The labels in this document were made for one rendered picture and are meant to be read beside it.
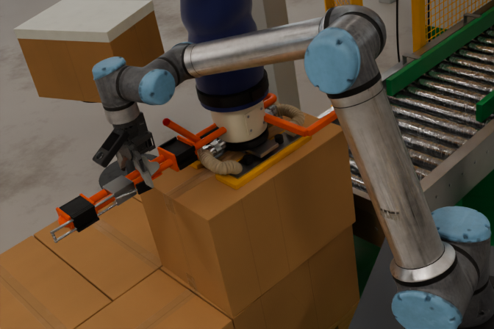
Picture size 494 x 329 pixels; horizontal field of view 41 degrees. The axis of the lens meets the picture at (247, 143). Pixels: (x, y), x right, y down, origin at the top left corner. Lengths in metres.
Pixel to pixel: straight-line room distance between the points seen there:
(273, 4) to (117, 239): 1.53
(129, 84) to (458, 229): 0.87
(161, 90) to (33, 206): 2.46
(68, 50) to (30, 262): 1.21
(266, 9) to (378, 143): 2.19
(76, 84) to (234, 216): 1.76
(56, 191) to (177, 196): 2.12
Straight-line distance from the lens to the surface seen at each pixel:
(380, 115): 1.36
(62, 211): 1.88
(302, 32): 1.52
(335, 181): 2.28
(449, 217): 1.70
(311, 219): 2.26
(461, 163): 2.69
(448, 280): 1.54
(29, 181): 4.32
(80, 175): 4.18
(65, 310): 2.43
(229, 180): 2.04
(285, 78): 3.69
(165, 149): 2.02
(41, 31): 3.54
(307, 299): 2.45
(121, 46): 3.35
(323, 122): 2.01
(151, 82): 1.66
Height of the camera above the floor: 2.10
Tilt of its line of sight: 31 degrees down
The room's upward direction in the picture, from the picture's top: 11 degrees counter-clockwise
